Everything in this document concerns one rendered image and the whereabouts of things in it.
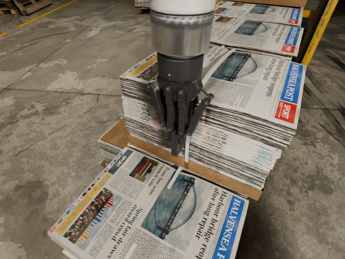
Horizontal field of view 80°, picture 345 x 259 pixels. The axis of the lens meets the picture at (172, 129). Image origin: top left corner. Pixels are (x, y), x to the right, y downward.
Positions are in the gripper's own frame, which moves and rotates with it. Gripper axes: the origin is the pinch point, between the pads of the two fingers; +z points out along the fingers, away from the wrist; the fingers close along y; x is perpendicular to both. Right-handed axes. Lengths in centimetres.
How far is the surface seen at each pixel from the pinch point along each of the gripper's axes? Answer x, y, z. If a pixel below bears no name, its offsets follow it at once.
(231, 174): -2.1, -13.0, 6.4
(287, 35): -47, -15, -12
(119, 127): -27, 44, 35
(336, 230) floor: -63, -79, 94
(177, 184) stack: 2.0, -1.6, 12.8
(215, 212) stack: 4.7, -12.5, 12.9
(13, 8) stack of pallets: -281, 560, 75
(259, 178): -1.9, -18.5, 3.9
